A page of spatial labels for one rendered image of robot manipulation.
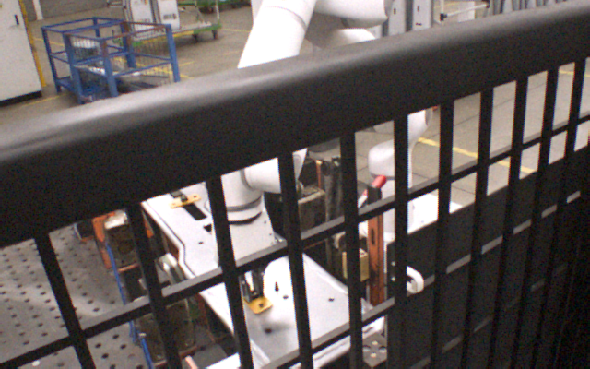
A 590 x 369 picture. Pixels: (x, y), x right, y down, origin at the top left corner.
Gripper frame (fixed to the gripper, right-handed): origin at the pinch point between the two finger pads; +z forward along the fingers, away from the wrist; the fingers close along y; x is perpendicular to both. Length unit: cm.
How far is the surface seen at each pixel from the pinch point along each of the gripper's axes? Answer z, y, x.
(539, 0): 47, -720, -403
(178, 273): -5.9, 11.4, -3.8
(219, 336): 31.6, -0.7, -26.7
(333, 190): -12.1, -19.8, -1.0
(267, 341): 3.0, 3.5, 11.1
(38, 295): 33, 37, -78
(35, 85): 83, -18, -703
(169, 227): 3.0, 3.0, -36.6
